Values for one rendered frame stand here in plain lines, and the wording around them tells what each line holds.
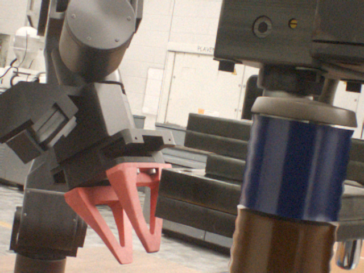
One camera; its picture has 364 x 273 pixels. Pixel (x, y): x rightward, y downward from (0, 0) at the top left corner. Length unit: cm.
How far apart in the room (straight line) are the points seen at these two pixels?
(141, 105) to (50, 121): 895
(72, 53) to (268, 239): 40
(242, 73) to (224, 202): 568
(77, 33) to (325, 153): 38
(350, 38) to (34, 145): 26
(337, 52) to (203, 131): 13
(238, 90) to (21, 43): 324
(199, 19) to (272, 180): 888
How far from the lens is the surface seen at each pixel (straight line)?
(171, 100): 663
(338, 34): 49
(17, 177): 808
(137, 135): 64
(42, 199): 92
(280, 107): 27
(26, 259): 95
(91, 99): 65
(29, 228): 92
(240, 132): 55
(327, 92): 65
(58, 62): 70
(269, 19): 54
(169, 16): 945
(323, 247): 28
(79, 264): 128
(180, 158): 647
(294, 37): 53
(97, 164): 65
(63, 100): 64
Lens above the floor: 119
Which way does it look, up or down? 3 degrees down
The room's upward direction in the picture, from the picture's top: 9 degrees clockwise
